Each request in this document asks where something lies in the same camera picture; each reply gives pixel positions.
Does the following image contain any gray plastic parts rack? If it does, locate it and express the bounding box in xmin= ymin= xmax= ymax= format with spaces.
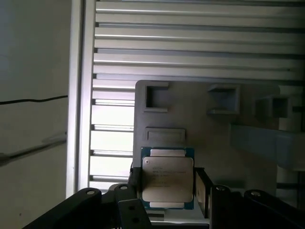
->
xmin=133 ymin=80 xmax=305 ymax=229

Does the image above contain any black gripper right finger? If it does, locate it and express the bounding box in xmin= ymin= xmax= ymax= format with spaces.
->
xmin=194 ymin=167 xmax=305 ymax=229

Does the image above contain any thin black floor cable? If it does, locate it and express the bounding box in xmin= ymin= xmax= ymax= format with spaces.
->
xmin=0 ymin=94 xmax=69 ymax=105

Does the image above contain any silver CPU with green edge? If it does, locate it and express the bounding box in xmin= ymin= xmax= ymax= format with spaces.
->
xmin=140 ymin=146 xmax=195 ymax=211

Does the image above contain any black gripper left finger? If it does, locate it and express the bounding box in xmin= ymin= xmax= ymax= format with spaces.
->
xmin=23 ymin=167 xmax=153 ymax=229

